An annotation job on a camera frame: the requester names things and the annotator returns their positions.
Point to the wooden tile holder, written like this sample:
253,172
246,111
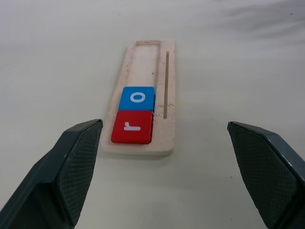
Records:
143,69

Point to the blue letter tile o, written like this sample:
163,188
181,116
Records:
137,97

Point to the red letter tile r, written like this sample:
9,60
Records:
132,128

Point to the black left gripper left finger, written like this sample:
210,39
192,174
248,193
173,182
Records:
50,181

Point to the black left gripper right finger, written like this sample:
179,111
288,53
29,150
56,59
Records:
269,176

